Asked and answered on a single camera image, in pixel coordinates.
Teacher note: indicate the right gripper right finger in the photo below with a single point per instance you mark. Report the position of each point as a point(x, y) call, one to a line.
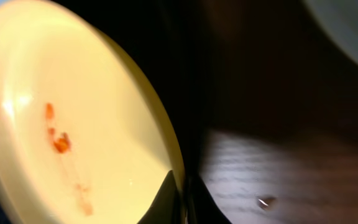
point(201, 207)

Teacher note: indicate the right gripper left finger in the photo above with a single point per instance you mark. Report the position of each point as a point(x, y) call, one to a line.
point(165, 208)

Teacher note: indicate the yellow plate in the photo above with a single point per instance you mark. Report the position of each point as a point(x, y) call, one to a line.
point(84, 138)

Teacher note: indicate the light blue plate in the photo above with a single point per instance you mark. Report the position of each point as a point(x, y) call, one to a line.
point(339, 20)

